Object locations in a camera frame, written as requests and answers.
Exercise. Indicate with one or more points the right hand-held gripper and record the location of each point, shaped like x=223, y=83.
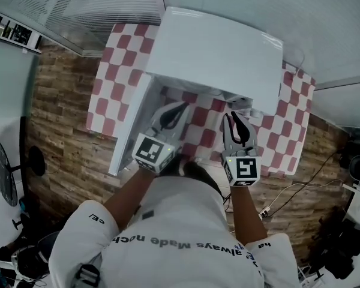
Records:
x=244, y=168

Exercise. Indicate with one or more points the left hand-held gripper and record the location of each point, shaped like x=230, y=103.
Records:
x=151, y=153

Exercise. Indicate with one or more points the person's left forearm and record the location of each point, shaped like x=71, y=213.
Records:
x=129, y=199

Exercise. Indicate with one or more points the person's right forearm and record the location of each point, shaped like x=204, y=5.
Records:
x=246, y=214

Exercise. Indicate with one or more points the red and white checkered tablecloth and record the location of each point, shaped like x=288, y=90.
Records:
x=120, y=70

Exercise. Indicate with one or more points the white power strip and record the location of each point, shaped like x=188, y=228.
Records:
x=264, y=211

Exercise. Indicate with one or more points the person's white printed shirt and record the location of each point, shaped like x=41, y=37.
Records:
x=180, y=238

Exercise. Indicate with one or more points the white window blinds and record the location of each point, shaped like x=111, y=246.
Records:
x=96, y=10

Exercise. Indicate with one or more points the round black stool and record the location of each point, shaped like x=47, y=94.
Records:
x=36, y=160

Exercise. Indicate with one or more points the black equipment pile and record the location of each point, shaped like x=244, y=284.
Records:
x=345, y=244

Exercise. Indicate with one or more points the white board with photo strip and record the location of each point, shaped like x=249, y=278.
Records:
x=9, y=100

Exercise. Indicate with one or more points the round black marble table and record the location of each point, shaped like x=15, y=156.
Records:
x=3, y=172

